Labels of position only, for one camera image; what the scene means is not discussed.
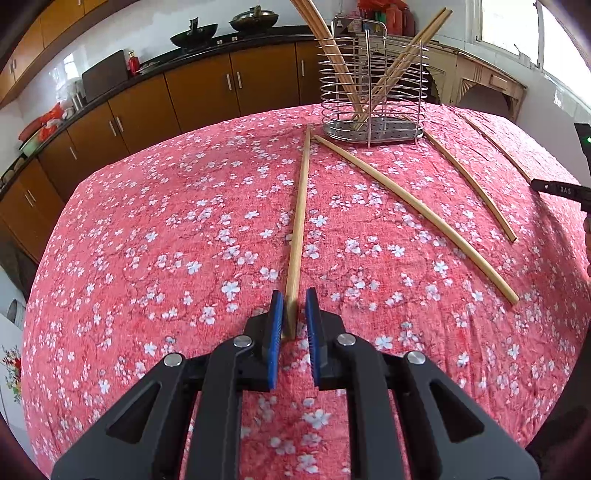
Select brown upper wall cabinet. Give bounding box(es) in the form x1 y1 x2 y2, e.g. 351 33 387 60
1 0 133 107

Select bamboo chopstick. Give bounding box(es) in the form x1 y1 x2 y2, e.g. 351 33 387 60
423 130 517 243
459 114 532 184
311 133 520 306
283 125 311 340

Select dark wok right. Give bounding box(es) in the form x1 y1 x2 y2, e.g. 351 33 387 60
229 5 280 34

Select dark cutting board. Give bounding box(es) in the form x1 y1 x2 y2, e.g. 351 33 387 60
81 50 128 102

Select red bottle on counter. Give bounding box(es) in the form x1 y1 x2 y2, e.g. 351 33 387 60
127 51 140 76

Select cream wooden side table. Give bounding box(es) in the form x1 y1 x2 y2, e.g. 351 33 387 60
427 42 527 123

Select black wok left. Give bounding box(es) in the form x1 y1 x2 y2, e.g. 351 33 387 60
170 17 217 49

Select chopstick leaning left in holder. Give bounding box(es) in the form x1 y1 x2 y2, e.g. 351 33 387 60
289 0 362 119

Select brown lower kitchen cabinets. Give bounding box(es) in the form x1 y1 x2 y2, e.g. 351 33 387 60
1 39 321 262

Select steel wire utensil holder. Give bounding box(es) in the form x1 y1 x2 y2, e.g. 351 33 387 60
318 15 429 147

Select pink floral tablecloth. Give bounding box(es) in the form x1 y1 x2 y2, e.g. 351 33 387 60
22 105 590 473

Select red items on side table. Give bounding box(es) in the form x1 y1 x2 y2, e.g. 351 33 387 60
356 0 416 37

